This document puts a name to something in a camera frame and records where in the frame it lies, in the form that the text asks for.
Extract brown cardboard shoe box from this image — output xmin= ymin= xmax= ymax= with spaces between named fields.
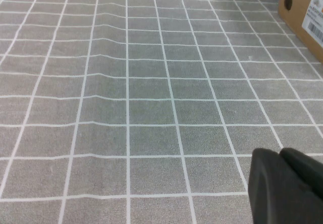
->
xmin=278 ymin=0 xmax=323 ymax=64

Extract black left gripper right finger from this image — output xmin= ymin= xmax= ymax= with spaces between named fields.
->
xmin=279 ymin=147 xmax=323 ymax=202

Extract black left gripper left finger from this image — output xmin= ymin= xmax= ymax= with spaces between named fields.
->
xmin=248 ymin=147 xmax=323 ymax=224

